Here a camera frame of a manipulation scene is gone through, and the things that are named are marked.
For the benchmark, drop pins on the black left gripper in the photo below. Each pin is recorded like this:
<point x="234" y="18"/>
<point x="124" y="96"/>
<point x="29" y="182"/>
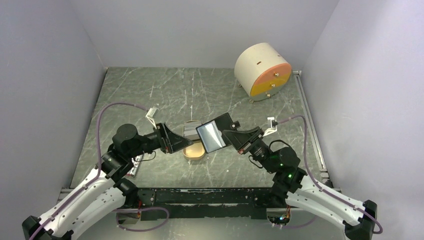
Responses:
<point x="169" y="140"/>

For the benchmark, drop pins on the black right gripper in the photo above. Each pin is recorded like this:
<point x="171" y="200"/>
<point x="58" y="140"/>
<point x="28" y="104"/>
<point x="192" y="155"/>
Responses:
<point x="241" y="139"/>

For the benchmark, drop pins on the black leather card holder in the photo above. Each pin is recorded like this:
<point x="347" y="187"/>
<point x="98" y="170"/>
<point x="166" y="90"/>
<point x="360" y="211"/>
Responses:
<point x="211" y="133"/>

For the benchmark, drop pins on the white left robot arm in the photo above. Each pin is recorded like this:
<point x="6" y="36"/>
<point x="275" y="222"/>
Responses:
<point x="109" y="172"/>

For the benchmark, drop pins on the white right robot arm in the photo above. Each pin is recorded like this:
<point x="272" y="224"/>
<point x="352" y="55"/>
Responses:
<point x="293" y="186"/>

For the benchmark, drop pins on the stack of cards in tray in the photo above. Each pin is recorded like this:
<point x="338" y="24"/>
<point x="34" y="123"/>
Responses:
<point x="189" y="130"/>

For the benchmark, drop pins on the rainbow striped card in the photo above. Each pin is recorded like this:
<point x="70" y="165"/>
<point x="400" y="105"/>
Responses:
<point x="136" y="162"/>

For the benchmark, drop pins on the beige oval tray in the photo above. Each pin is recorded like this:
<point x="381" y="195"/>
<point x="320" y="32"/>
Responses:
<point x="194" y="152"/>

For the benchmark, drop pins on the cream round drawer cabinet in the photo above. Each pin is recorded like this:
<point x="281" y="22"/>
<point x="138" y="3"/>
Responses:
<point x="261" y="71"/>

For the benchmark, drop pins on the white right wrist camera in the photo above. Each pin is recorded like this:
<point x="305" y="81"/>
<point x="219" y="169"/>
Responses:
<point x="272" y="126"/>

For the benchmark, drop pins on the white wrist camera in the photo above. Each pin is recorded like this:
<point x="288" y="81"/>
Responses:
<point x="150" y="116"/>
<point x="272" y="126"/>

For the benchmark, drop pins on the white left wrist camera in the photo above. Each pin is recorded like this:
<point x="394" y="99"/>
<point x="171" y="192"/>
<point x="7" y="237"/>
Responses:
<point x="150" y="116"/>

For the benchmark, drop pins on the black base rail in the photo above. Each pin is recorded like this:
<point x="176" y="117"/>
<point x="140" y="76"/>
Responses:
<point x="190" y="203"/>

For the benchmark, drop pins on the aluminium side rail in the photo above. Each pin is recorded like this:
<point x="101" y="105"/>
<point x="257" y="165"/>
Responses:
<point x="323" y="171"/>

